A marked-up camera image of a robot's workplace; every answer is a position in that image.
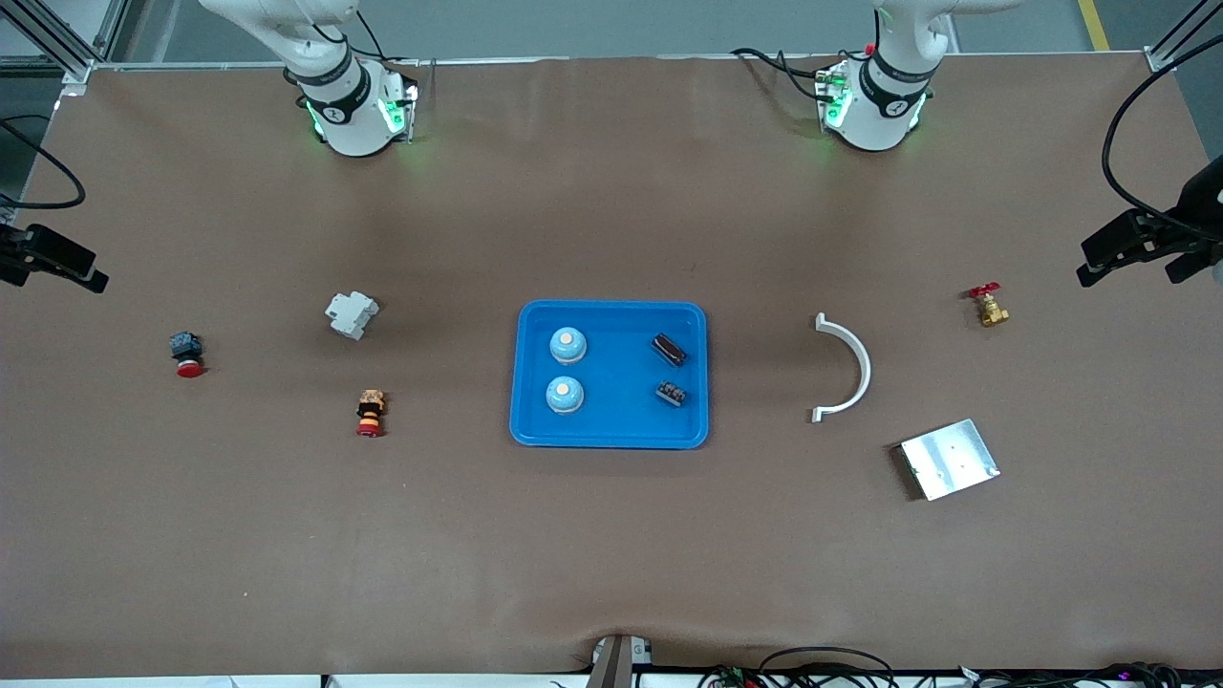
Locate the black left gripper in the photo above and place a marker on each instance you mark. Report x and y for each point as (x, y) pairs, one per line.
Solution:
(1198, 209)

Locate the white curved plastic bracket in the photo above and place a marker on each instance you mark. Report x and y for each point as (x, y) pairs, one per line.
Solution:
(865, 368)

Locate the red mushroom button black block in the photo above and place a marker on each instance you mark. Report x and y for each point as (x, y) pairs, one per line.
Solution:
(187, 352)

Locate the brown table cover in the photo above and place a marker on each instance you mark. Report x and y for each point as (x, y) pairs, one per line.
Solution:
(611, 554)

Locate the white circuit breaker module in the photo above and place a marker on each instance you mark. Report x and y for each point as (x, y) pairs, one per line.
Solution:
(352, 315)

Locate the silver metal plate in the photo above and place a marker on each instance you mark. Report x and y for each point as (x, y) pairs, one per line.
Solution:
(951, 461)

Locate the aluminium frame profile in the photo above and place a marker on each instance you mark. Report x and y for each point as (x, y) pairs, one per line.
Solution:
(1161, 62)
(76, 76)

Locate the blue bell with cream button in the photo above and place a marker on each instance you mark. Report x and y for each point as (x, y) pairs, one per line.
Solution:
(568, 345)
(565, 394)

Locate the blue plastic tray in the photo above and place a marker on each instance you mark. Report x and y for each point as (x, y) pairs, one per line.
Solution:
(621, 382)

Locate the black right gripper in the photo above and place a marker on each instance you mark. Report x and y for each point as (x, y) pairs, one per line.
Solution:
(10, 250)

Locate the metal table clamp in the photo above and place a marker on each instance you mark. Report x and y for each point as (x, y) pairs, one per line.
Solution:
(616, 664)

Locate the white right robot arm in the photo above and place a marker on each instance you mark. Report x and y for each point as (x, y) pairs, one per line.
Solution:
(344, 105)

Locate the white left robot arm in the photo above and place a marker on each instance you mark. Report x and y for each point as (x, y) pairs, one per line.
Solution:
(884, 105)

